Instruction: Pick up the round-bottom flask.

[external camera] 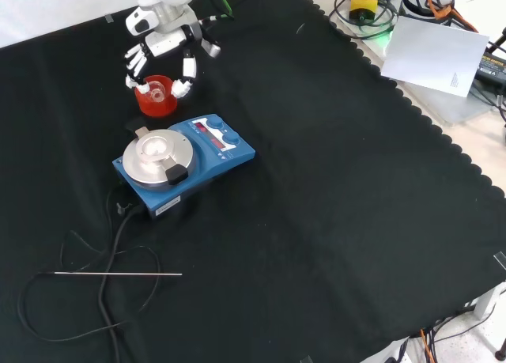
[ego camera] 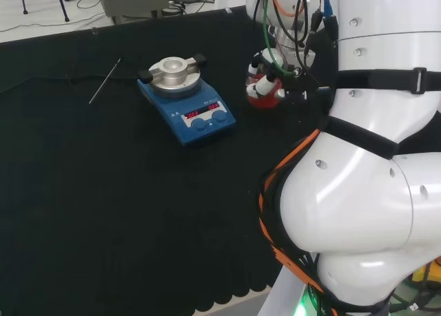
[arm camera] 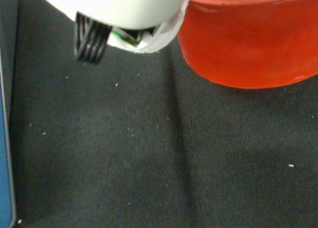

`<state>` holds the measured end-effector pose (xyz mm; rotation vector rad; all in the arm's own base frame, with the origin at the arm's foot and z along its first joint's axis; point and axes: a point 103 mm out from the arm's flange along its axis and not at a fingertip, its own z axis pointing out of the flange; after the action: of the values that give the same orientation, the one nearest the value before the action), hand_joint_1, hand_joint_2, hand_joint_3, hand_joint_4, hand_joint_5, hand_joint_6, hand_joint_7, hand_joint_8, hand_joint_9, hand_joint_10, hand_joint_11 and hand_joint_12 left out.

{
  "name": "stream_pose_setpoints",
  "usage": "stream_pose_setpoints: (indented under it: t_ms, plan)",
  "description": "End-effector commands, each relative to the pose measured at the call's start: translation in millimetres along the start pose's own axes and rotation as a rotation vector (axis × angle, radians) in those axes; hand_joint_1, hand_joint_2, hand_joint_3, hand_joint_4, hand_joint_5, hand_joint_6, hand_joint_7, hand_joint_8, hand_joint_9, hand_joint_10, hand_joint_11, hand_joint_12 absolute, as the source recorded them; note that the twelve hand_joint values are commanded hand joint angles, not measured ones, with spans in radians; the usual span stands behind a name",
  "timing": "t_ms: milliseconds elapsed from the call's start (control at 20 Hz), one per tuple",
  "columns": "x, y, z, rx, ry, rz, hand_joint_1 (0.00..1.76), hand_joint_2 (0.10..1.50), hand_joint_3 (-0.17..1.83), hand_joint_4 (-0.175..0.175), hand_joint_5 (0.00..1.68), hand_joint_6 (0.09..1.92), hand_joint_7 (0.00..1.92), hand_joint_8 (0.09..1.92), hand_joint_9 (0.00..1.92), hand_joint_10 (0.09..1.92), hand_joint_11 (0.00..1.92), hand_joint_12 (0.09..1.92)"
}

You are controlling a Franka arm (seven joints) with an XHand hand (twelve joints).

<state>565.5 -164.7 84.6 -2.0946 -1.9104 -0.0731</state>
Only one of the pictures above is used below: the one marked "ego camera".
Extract thin metal probe rod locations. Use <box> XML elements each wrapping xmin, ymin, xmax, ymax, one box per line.
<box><xmin>88</xmin><ymin>57</ymin><xmax>122</xmax><ymax>105</ymax></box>

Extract red ribbed flask ring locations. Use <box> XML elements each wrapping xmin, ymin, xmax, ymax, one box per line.
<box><xmin>246</xmin><ymin>74</ymin><xmax>284</xmax><ymax>111</ymax></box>

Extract orange cable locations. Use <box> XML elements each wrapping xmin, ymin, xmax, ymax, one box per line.
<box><xmin>258</xmin><ymin>128</ymin><xmax>334</xmax><ymax>298</ymax></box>

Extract heater with blue base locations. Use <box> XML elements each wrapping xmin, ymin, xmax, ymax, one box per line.
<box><xmin>136</xmin><ymin>53</ymin><xmax>237</xmax><ymax>150</ymax></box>

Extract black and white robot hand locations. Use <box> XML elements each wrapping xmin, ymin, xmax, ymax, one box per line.
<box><xmin>247</xmin><ymin>49</ymin><xmax>332</xmax><ymax>105</ymax></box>

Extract green cable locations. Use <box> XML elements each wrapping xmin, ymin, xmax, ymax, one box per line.
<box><xmin>262</xmin><ymin>0</ymin><xmax>298</xmax><ymax>77</ymax></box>

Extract yellow stop button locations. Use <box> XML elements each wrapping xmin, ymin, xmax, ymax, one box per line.
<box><xmin>411</xmin><ymin>266</ymin><xmax>441</xmax><ymax>286</ymax></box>

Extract black bench cloth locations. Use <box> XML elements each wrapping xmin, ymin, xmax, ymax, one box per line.
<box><xmin>0</xmin><ymin>5</ymin><xmax>342</xmax><ymax>316</ymax></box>

